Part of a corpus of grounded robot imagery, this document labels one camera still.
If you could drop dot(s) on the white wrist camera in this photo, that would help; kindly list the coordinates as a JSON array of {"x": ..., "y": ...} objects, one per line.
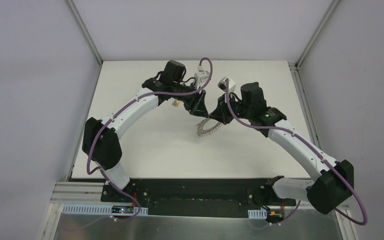
[
  {"x": 227, "y": 84},
  {"x": 201, "y": 77}
]

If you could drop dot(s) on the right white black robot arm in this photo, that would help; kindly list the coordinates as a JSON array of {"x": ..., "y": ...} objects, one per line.
[{"x": 331, "y": 181}]

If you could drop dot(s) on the key with yellow tag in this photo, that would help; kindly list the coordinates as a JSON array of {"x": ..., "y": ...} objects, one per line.
[{"x": 176, "y": 103}]

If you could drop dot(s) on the aluminium frame post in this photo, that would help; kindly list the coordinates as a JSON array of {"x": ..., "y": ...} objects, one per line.
[
  {"x": 326, "y": 17},
  {"x": 78, "y": 20}
]

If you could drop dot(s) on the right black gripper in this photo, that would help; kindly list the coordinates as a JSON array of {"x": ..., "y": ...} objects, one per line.
[{"x": 224, "y": 108}]

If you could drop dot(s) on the right aluminium frame post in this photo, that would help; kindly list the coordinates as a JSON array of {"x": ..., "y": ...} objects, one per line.
[{"x": 326, "y": 17}]

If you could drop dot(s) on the left aluminium frame post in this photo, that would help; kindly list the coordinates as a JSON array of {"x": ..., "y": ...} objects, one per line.
[{"x": 78, "y": 20}]

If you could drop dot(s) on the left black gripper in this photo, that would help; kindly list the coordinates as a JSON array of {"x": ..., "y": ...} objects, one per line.
[{"x": 192, "y": 99}]

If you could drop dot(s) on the left white slotted cable duct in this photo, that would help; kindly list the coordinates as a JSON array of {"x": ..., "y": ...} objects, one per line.
[{"x": 103, "y": 210}]

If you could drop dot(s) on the white slotted cable duct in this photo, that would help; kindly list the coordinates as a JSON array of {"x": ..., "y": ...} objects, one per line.
[
  {"x": 103, "y": 210},
  {"x": 257, "y": 214}
]

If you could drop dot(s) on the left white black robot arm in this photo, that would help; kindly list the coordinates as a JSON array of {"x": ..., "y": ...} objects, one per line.
[{"x": 101, "y": 137}]

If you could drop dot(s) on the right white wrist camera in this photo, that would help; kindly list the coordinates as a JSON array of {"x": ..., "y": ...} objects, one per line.
[{"x": 227, "y": 84}]

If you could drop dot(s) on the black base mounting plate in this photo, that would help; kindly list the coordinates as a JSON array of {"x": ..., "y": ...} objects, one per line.
[{"x": 200, "y": 197}]

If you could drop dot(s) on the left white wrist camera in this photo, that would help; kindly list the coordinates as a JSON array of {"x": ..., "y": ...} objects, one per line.
[{"x": 201, "y": 77}]

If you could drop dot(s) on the right white slotted cable duct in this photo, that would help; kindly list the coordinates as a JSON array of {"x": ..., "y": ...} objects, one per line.
[{"x": 257, "y": 214}]

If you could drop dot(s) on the metal disc with key rings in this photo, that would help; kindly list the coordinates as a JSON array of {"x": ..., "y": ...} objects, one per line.
[{"x": 207, "y": 127}]

